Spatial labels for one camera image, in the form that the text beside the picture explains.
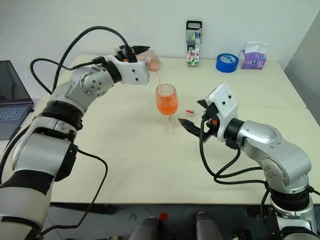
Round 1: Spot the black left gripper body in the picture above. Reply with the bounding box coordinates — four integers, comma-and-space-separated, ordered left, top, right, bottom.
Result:
116, 45, 138, 63

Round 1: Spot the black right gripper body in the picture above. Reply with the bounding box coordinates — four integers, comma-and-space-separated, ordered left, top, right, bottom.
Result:
199, 103, 220, 144

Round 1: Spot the clear bottle with orange drink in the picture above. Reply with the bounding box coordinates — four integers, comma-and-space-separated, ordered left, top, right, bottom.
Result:
136, 49, 161, 73

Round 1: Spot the clear wine glass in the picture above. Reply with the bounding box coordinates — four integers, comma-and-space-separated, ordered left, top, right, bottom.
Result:
154, 84, 180, 133

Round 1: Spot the blue tape roll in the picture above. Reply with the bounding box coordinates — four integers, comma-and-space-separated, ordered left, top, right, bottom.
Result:
215, 52, 240, 74

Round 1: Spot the marker pen pack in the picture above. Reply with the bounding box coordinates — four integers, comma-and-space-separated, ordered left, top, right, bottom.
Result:
185, 20, 203, 68

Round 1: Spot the purple tissue box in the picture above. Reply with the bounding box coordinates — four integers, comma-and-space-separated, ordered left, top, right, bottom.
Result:
238, 41, 268, 70

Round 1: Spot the dark laptop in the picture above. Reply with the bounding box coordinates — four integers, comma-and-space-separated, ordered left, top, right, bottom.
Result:
0, 59, 35, 141

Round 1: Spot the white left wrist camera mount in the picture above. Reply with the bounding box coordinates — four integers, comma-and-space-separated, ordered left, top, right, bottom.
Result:
103, 54, 151, 86

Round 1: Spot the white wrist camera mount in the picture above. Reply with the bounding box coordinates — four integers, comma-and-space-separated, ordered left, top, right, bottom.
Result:
204, 84, 238, 142
103, 54, 151, 86

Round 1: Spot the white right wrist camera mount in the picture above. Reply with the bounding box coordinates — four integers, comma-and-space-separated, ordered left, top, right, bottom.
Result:
204, 84, 238, 142

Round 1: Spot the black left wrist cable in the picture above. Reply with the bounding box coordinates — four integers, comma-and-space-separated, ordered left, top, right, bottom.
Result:
29, 25, 137, 95

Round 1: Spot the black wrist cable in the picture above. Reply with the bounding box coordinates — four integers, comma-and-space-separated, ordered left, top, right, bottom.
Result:
198, 119, 267, 186
29, 25, 137, 95

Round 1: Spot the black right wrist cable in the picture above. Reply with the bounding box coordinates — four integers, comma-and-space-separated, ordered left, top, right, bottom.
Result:
198, 119, 267, 186

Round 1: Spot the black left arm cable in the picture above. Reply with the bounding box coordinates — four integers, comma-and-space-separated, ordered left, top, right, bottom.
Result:
41, 148, 109, 237

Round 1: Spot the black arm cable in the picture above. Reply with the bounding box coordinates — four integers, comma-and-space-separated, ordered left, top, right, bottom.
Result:
41, 148, 109, 237
259, 186, 273, 226

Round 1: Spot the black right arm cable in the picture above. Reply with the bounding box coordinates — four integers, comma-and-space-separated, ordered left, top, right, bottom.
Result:
259, 186, 273, 226

